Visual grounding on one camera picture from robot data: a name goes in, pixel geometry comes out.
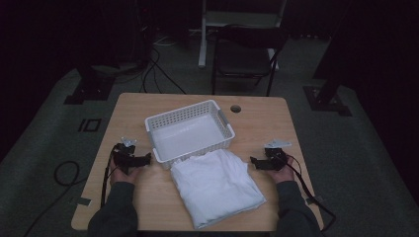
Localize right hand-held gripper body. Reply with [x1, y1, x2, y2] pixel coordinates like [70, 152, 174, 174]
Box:
[262, 138, 293, 172]

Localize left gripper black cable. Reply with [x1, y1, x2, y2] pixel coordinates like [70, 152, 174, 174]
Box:
[100, 149, 117, 209]

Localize black floor cable loop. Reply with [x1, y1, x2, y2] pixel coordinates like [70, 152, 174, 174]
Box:
[23, 160, 89, 237]

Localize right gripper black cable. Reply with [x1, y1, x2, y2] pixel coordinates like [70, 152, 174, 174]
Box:
[284, 154, 337, 233]

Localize white cloth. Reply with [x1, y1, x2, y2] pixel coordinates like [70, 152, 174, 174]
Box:
[170, 148, 267, 230]

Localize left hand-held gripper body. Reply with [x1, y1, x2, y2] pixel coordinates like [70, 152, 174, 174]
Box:
[112, 136, 139, 176]

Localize black stand base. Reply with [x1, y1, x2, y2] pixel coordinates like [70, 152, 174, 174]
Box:
[302, 84, 353, 118]
[63, 64, 117, 106]

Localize black folding chair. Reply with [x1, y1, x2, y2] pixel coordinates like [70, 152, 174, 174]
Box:
[210, 24, 290, 98]

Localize person's right hand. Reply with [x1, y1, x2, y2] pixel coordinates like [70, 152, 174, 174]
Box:
[266, 155, 296, 185]

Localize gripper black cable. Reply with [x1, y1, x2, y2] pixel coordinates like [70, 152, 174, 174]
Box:
[284, 154, 337, 233]
[100, 149, 117, 209]

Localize black cables on floor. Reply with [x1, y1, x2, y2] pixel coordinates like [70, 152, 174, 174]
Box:
[139, 47, 188, 96]

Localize white perforated plastic basket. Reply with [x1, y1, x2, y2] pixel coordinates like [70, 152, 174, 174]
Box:
[144, 99, 236, 170]

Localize person's left hand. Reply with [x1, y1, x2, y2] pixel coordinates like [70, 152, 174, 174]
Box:
[109, 159, 143, 186]

